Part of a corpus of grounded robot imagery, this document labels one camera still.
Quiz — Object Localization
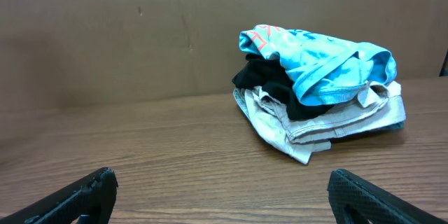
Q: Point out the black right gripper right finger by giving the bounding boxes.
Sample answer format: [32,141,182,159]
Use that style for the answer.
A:
[328,169,447,224]

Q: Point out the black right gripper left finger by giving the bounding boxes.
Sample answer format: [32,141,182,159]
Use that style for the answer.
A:
[1,167,118,224]

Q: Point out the light blue printed t-shirt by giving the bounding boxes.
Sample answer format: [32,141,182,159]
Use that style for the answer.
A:
[239,24,398,106]

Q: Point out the beige folded garment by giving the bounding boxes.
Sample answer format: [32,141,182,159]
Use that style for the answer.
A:
[245,81,406,165]

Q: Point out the black crumpled garment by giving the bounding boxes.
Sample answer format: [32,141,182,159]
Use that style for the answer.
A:
[232,53,333,120]

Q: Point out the grey blue folded garment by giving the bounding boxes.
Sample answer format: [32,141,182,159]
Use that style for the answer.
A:
[233,87,250,120]

